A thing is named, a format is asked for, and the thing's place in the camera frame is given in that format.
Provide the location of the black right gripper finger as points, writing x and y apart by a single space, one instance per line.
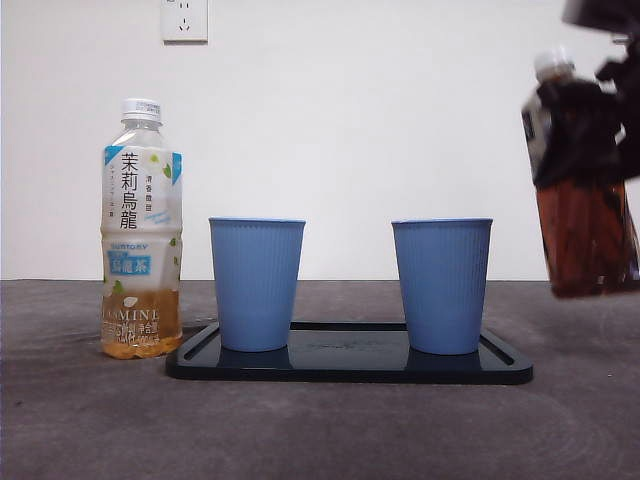
582 130

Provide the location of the dark tea bottle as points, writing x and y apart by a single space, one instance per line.
585 240

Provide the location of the jasmine oolong tea bottle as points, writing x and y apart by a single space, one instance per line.
142 280

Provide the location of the blue ribbed plastic cup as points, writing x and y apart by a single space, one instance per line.
256 285
442 287

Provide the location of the dark rectangular tray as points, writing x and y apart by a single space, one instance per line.
350 362

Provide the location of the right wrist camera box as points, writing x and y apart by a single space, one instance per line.
605 12

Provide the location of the white wall socket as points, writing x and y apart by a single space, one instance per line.
185 20

